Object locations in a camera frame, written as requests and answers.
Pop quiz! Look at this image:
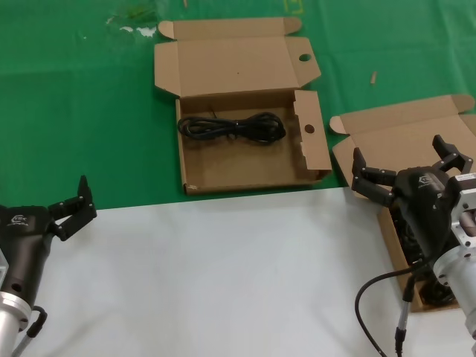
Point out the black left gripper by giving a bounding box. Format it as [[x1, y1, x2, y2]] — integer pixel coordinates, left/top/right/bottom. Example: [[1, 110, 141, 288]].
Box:
[[0, 174, 98, 300]]

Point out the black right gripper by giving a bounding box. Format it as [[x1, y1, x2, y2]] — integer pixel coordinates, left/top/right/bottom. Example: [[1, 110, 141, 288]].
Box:
[[351, 134, 474, 260]]

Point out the black cable bundle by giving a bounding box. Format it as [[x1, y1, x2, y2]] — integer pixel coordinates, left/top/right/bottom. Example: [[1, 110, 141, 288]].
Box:
[[177, 106, 287, 147]]

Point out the flat cardboard box torn side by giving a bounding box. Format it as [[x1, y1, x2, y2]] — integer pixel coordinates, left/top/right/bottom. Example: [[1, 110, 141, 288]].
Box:
[[153, 16, 334, 196]]

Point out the green table mat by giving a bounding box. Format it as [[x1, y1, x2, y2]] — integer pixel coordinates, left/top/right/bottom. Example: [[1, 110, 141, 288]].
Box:
[[0, 0, 476, 213]]

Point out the cardboard box holding cables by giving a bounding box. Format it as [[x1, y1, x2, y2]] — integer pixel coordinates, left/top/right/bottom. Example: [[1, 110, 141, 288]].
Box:
[[329, 94, 476, 312]]

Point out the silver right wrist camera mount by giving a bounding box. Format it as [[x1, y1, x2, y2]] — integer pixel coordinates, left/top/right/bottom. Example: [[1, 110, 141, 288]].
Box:
[[449, 171, 476, 249]]

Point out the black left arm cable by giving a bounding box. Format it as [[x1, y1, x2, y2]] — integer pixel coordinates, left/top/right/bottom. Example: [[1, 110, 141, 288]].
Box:
[[13, 304, 48, 357]]

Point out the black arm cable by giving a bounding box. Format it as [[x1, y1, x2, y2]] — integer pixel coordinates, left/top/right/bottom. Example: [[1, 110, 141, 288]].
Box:
[[353, 260, 439, 357], [13, 304, 48, 357]]

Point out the pile of black cables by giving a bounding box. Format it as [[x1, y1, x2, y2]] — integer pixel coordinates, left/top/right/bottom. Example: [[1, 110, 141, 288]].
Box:
[[390, 208, 462, 308]]

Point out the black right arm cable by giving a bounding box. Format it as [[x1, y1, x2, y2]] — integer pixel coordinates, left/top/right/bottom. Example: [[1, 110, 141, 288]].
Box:
[[353, 260, 439, 357]]

